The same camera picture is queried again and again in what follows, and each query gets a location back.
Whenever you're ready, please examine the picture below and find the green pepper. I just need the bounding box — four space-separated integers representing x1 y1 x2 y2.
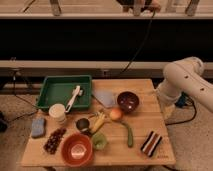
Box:
121 121 134 148

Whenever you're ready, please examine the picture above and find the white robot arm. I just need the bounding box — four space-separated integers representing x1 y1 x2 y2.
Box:
155 57 213 120

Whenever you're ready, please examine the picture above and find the dark purple bowl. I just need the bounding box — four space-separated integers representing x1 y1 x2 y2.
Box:
117 91 139 113

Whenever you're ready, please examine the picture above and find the red bowl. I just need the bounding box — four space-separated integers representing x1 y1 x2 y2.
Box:
61 133 93 167

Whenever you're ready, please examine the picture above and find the light blue cloth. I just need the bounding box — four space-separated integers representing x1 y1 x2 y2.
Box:
92 90 115 108

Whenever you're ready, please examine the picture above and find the white dish brush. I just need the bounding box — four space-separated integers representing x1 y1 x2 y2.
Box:
65 85 81 113

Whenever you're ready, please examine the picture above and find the orange peach fruit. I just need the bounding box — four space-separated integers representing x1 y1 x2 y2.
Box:
109 107 123 121

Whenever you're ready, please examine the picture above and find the yellow corn cob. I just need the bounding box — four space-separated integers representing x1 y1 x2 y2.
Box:
90 113 105 134

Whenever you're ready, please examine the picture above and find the dark metal measuring cup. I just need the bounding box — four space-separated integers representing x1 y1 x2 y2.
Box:
76 118 97 133

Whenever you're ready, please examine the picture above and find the green plastic tray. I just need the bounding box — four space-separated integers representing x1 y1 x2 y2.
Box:
36 75 92 111

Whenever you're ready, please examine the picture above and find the white cylindrical cup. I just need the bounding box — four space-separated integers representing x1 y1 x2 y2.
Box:
49 103 66 124

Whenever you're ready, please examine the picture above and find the striped brown white block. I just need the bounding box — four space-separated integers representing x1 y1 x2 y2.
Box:
140 131 162 157

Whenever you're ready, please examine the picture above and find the blue power box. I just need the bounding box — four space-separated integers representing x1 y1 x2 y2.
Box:
175 94 187 108

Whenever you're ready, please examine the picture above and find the bunch of dark grapes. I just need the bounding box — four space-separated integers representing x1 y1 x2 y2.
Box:
43 128 66 154

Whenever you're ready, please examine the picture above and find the blue sponge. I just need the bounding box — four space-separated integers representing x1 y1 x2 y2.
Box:
31 118 46 138

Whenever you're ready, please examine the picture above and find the black hanging cable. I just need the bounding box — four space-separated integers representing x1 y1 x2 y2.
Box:
119 9 157 76

